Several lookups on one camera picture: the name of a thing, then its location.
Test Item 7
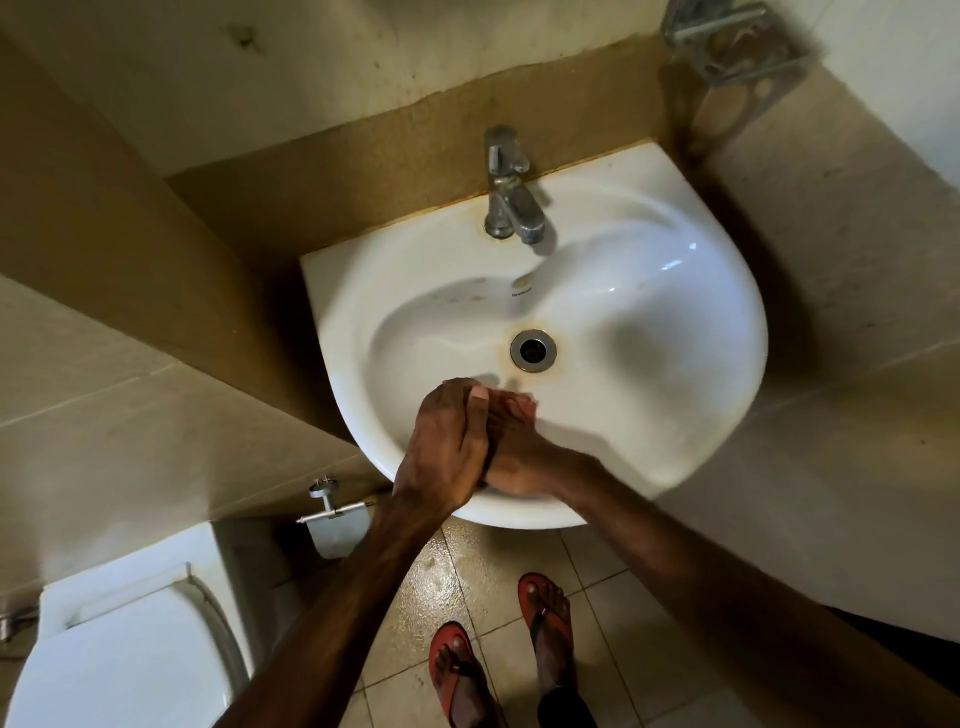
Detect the person's left hand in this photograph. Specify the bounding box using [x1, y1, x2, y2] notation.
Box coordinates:
[392, 378, 493, 519]

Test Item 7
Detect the person's right hand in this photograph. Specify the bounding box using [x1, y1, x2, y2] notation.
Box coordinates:
[479, 393, 601, 500]

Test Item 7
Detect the white wash basin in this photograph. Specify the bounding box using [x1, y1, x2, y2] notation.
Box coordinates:
[299, 140, 770, 532]

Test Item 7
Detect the person's right forearm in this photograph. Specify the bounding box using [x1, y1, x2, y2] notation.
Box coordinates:
[558, 457, 960, 728]

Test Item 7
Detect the person's left forearm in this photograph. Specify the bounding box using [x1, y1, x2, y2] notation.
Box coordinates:
[213, 491, 459, 728]

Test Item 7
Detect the chrome sink drain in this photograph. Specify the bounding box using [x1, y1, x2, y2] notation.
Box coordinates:
[509, 329, 559, 374]

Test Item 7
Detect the person's right red flip-flop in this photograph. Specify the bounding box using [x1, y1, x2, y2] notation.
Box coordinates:
[517, 573, 577, 676]

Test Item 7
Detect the person's red flip-flop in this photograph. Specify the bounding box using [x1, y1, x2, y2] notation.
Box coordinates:
[428, 622, 493, 728]
[517, 573, 577, 676]

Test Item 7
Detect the person's left red flip-flop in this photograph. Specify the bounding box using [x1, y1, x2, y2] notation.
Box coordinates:
[428, 622, 493, 728]

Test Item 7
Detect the person's right leg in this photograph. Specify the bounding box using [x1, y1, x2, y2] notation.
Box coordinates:
[524, 584, 598, 728]

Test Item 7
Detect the person's leg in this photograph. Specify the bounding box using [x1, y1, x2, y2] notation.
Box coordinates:
[434, 637, 504, 728]
[524, 584, 598, 728]

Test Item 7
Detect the person's left leg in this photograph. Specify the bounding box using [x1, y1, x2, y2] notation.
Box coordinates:
[434, 637, 504, 728]

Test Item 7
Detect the chrome basin faucet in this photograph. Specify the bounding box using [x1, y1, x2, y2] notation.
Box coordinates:
[483, 125, 549, 247]

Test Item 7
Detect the chrome toilet paper holder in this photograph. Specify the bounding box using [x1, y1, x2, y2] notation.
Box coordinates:
[296, 477, 370, 526]

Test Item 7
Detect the white toilet paper roll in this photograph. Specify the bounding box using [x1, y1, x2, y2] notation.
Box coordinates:
[307, 506, 374, 562]

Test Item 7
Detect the chrome angle valve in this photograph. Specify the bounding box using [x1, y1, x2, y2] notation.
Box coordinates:
[0, 603, 40, 646]

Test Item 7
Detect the chrome wall soap holder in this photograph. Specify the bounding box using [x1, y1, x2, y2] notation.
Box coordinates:
[661, 0, 815, 88]

